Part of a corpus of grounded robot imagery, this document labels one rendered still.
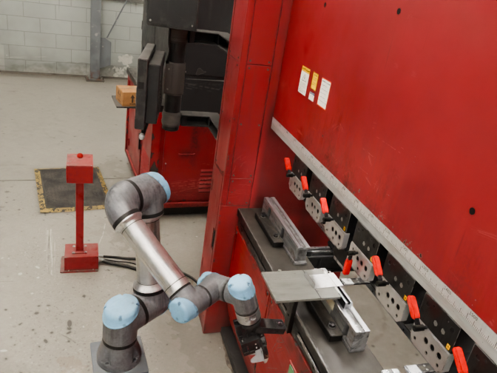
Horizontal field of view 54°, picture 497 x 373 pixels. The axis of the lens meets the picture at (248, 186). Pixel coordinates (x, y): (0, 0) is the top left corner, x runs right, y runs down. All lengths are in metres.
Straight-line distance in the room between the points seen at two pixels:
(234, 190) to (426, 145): 1.38
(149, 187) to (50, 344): 1.68
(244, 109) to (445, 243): 1.37
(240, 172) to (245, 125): 0.26
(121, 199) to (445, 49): 1.00
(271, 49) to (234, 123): 0.40
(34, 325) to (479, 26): 2.74
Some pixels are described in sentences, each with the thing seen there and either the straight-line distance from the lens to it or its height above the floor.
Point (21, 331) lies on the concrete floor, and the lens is 3.20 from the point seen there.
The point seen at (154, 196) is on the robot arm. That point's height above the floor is 1.37.
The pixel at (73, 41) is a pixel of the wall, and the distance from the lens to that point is 8.55.
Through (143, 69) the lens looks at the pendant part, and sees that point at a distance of 2.48.
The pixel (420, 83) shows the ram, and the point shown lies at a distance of 1.50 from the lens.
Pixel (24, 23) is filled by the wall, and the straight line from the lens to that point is 8.50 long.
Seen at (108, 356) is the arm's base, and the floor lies 0.82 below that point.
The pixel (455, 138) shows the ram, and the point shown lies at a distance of 1.36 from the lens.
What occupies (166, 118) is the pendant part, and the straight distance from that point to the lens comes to 2.98.
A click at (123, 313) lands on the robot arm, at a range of 1.70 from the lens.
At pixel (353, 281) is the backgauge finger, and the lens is 2.03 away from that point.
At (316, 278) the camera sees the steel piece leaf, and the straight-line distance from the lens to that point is 1.98.
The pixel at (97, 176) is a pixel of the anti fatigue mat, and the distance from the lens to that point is 4.94.
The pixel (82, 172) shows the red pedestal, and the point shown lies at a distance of 3.23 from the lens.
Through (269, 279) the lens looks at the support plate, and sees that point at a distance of 1.92.
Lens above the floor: 2.09
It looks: 24 degrees down
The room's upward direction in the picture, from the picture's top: 9 degrees clockwise
